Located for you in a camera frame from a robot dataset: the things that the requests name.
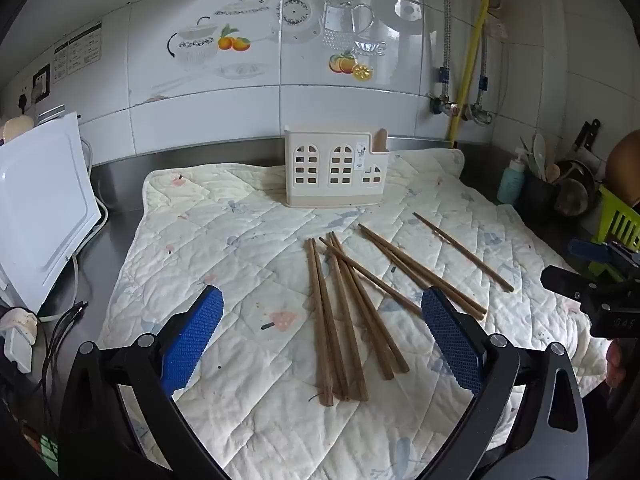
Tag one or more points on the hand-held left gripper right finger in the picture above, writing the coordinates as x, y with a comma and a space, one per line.
450, 340

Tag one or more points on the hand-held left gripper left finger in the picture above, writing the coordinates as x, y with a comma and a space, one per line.
195, 330

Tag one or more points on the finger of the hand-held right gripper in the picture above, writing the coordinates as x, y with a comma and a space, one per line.
565, 280
590, 251

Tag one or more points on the pile of wooden chopsticks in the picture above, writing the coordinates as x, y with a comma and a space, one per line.
322, 320

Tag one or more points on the white plastic utensil holder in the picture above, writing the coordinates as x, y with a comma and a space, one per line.
320, 180

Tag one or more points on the person's right hand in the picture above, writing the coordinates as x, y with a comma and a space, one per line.
614, 360

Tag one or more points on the green plastic dish rack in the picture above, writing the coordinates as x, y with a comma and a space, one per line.
620, 220

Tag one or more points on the brown cooking pan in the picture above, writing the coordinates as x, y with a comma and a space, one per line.
575, 190

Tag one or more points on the black utensil pot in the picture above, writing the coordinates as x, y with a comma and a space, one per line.
537, 200

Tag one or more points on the wooden spoon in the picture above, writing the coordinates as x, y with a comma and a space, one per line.
552, 171

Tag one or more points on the cream quilted mat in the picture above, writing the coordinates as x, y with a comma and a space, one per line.
225, 240

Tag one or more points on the brown round bowl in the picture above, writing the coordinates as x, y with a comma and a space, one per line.
625, 160

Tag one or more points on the teal pump bottle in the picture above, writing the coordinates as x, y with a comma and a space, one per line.
510, 185

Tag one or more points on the white plastic spoon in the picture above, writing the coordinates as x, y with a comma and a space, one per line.
539, 152

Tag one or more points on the metal water valve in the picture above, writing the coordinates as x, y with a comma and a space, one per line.
479, 114

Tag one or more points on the white power adapter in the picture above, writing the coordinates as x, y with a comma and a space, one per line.
17, 340

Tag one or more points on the white microwave oven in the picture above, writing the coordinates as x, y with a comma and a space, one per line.
45, 200

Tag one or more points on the beige round object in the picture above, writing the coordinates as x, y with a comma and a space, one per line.
15, 127

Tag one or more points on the white instruction sticker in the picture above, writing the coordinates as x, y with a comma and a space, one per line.
61, 62
85, 45

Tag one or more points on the black wall socket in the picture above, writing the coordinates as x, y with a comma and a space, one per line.
41, 81

